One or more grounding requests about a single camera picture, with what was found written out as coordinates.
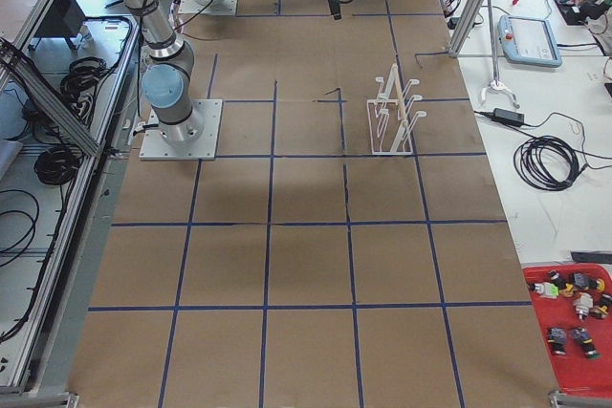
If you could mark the aluminium frame beam left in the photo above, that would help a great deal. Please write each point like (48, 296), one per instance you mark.
(46, 98)

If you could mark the red plastic bin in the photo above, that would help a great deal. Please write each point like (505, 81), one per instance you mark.
(573, 307)

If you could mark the black cable bundle floor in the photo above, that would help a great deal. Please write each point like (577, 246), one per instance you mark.
(56, 166)

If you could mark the white wire cup rack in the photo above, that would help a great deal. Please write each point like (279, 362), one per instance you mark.
(391, 118)

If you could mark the black power adapter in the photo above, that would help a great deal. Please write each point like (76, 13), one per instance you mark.
(507, 117)

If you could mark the blue teach pendant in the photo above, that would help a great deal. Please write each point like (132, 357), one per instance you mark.
(529, 41)

